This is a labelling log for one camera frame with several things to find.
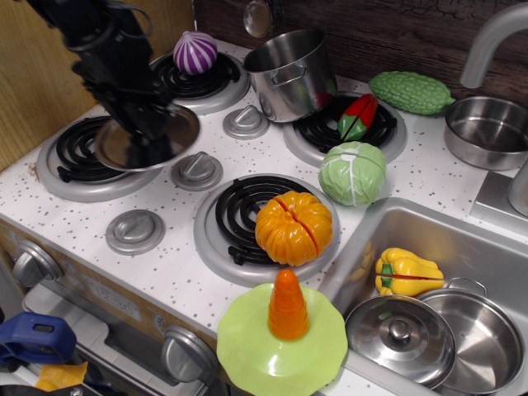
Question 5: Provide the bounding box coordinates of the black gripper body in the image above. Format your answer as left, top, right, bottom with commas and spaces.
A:
73, 49, 168, 118

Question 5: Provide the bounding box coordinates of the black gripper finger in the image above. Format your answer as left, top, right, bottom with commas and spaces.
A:
113, 102, 172, 142

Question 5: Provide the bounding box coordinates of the small steel pot lid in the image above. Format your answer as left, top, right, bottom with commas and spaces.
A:
94, 105, 200, 172

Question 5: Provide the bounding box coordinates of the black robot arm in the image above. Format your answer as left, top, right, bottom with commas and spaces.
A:
29, 1, 170, 143

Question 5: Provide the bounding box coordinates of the back left stove burner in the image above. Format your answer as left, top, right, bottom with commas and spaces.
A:
150, 52, 250, 116

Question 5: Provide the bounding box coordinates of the stove burner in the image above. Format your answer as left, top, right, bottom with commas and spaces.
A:
150, 52, 250, 116
36, 115, 160, 203
193, 174, 340, 287
283, 92, 408, 167

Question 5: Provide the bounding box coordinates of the front left stove burner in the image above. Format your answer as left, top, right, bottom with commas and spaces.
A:
36, 115, 160, 203

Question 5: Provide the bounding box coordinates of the front right stove burner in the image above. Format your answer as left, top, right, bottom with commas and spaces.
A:
193, 174, 340, 287

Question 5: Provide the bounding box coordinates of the back right stove burner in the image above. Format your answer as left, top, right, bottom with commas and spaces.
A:
283, 92, 408, 167

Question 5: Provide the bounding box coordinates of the steel lid in sink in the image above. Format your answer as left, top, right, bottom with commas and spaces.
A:
346, 295, 456, 389

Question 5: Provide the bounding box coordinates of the grey top knob middle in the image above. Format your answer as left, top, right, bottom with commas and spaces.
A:
172, 152, 224, 191

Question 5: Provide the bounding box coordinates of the purple striped toy onion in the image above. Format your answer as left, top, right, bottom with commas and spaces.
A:
172, 31, 218, 75

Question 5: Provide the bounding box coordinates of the grey top knob rear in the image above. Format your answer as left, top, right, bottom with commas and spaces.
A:
223, 105, 270, 140

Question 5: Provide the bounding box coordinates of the grey top knob front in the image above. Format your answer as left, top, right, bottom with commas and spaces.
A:
106, 210, 166, 256

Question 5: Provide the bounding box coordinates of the hanging steel spoon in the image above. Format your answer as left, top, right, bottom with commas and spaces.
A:
243, 0, 283, 38

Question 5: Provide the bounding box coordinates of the tall steel pot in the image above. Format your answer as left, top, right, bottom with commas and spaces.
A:
243, 29, 337, 123

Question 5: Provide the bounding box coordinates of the orange toy pumpkin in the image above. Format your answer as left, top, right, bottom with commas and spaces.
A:
255, 191, 333, 266

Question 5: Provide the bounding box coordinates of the grey oven knob left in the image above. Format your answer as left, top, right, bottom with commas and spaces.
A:
12, 239, 64, 288

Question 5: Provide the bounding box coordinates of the grey oven knob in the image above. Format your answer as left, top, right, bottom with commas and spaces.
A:
12, 239, 64, 288
161, 325, 219, 383

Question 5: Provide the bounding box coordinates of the red toy chili pepper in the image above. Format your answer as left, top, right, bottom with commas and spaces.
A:
337, 94, 379, 142

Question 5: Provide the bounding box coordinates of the green toy cabbage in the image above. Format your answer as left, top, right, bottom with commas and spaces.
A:
318, 141, 387, 206

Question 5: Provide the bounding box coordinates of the grey oven knob right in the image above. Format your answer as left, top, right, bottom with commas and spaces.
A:
161, 325, 219, 383

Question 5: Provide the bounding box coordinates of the orange toy carrot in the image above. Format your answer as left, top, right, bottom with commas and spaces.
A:
267, 270, 309, 341

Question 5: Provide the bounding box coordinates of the light green plastic plate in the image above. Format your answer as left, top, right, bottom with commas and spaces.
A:
216, 283, 348, 395

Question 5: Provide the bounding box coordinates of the green toy bitter gourd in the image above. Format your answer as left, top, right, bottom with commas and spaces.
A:
369, 71, 455, 116

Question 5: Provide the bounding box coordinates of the yellow cloth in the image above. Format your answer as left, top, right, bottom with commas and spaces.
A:
35, 362, 87, 392

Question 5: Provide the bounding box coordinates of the yellow toy bell pepper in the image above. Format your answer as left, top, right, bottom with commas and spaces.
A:
375, 247, 445, 297

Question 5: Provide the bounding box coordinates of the small steel bowl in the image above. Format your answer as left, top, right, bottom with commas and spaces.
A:
444, 97, 527, 171

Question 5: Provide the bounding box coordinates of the silver faucet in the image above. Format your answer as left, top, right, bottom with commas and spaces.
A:
460, 2, 527, 217

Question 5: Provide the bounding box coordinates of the steel pan in sink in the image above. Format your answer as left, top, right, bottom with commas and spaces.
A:
418, 277, 525, 395

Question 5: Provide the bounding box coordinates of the grey oven door handle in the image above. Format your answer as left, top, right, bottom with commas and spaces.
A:
22, 285, 210, 395

